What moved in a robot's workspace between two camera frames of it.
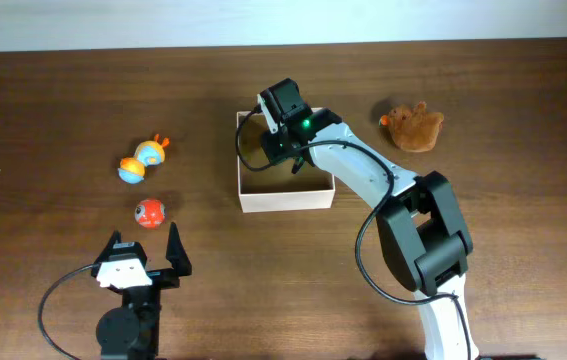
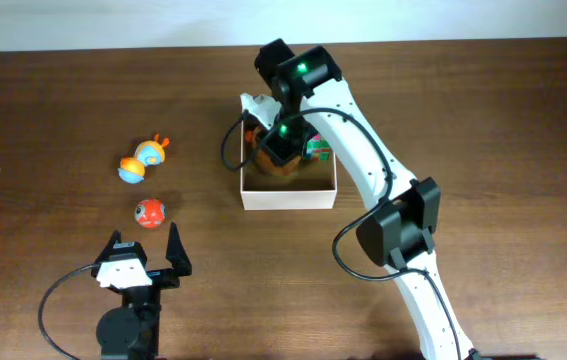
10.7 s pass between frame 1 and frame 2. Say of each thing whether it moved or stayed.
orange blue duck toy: stayed
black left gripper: stayed
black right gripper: stayed
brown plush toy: moved
